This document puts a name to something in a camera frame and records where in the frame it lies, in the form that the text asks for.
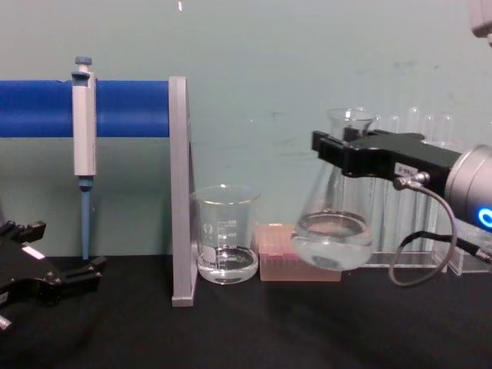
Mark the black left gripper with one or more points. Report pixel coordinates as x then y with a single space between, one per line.
23 276

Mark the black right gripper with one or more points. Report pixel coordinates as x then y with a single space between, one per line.
399 153

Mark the clear glass conical flask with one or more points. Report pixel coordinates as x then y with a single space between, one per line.
330 250

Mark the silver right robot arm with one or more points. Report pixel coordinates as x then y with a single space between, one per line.
473 173

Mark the clear glass test tube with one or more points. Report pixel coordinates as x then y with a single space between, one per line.
447 130

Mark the grey and blue pipette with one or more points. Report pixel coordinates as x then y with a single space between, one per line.
84 134

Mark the pink pipette tip box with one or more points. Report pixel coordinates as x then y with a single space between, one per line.
276 265

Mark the grey stand upright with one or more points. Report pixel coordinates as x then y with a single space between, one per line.
180 192

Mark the blue stand crossbar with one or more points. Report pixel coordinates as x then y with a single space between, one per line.
130 107

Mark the clear glass beaker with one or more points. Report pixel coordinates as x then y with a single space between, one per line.
227 265

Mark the clear acrylic tube rack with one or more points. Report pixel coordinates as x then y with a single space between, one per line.
469 263

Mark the black table cloth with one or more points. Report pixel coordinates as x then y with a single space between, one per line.
246 330

